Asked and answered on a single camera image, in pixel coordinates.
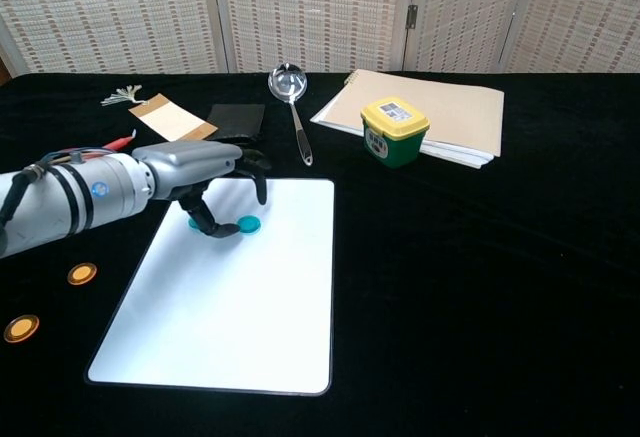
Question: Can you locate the paper bookmark with tassel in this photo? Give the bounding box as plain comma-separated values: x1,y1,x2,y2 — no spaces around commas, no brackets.
100,84,219,143

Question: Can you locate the green tub yellow lid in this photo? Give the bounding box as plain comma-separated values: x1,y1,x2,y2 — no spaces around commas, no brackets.
359,96,432,169

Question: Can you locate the white magnetic board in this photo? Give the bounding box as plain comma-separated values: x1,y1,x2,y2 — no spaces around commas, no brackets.
83,177,336,398

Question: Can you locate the woven folding screen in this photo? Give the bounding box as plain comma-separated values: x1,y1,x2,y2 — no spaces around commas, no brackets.
0,0,640,78

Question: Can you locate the orange disc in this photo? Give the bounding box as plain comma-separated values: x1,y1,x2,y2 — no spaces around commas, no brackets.
66,262,99,287
2,313,41,345

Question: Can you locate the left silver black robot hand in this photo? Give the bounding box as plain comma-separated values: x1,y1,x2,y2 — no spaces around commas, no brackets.
132,140,274,239

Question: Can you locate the metal ladle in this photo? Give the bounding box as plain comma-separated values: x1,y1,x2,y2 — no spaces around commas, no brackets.
267,62,315,168

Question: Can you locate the black square pad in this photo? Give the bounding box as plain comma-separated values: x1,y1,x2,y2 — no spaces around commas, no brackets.
207,103,267,146

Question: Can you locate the black tablecloth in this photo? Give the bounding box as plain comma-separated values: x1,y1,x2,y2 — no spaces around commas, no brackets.
0,71,640,437

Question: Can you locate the red candle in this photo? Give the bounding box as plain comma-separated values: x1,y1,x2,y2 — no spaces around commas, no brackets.
102,128,137,152

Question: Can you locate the beige spiral notebook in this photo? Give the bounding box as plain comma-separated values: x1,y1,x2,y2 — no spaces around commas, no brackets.
309,68,506,170

